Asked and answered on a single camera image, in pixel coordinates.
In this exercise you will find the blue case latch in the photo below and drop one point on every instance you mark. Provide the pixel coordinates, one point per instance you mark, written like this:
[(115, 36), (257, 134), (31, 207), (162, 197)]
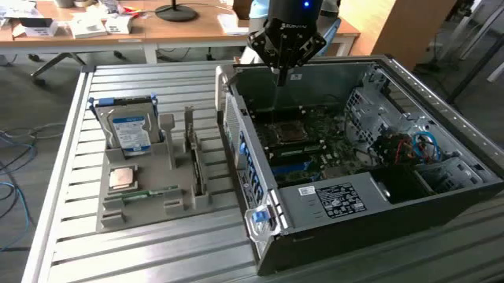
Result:
[(259, 216)]

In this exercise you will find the copper-topped CPU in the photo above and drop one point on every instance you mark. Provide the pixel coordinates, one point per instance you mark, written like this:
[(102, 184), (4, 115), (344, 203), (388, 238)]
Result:
[(122, 177)]

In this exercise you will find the green motherboard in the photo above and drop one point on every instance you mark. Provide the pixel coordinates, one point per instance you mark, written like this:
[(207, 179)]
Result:
[(338, 147)]

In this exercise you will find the tape roll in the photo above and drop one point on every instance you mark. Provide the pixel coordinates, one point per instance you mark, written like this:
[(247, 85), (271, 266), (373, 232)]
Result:
[(83, 3)]

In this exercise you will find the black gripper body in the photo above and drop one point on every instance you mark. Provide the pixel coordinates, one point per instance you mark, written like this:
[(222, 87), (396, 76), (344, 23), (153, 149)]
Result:
[(293, 14)]

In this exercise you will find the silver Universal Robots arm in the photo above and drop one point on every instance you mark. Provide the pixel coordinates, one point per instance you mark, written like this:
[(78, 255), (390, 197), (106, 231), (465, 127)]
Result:
[(251, 57)]

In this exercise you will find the green graphics card with fan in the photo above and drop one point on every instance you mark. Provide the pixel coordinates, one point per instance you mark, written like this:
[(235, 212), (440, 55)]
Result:
[(198, 165)]

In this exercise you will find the hard disk in blue caddy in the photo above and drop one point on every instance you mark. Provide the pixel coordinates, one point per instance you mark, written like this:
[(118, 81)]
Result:
[(127, 129)]

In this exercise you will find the open black PC case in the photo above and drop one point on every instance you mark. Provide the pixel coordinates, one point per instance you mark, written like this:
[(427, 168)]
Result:
[(354, 236)]

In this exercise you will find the silver metal disk bay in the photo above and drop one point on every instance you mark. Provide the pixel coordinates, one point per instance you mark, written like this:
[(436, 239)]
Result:
[(448, 174)]

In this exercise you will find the flat white box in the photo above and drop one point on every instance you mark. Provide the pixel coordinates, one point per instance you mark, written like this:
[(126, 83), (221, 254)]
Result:
[(88, 29)]

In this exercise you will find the grey parts rack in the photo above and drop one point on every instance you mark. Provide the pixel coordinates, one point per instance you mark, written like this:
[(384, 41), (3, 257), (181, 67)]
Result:
[(157, 177)]

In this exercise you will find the grey power supply unit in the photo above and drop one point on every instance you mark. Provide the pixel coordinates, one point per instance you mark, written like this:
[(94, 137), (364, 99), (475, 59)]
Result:
[(306, 203)]

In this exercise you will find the small white labelled box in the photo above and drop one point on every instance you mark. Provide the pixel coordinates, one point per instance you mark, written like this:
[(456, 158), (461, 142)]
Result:
[(118, 25)]

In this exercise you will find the wooden cabinet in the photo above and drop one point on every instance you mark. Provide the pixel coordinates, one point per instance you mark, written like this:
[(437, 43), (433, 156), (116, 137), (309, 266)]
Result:
[(409, 32)]

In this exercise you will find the CPU socket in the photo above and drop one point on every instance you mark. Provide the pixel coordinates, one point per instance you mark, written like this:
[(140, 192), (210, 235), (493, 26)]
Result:
[(292, 131)]

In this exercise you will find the green RAM stick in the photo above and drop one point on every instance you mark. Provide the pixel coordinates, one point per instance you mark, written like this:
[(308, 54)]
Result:
[(150, 193)]

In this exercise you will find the white booklet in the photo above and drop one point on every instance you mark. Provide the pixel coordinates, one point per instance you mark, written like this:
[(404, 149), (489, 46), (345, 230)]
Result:
[(231, 25)]

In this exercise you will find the white box with black lid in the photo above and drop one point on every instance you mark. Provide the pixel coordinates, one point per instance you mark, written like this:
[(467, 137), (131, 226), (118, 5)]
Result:
[(39, 28)]

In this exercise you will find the wooden office desk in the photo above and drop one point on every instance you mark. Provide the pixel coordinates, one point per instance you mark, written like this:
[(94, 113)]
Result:
[(177, 32)]

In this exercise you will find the blue expansion slot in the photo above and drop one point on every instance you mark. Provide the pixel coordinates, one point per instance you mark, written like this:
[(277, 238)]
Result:
[(292, 168)]

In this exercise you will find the grey cup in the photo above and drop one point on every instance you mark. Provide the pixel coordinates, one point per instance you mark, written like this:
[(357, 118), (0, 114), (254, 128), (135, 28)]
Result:
[(64, 3)]

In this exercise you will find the black monitor stand base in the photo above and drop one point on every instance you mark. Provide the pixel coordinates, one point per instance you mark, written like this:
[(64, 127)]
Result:
[(177, 13)]

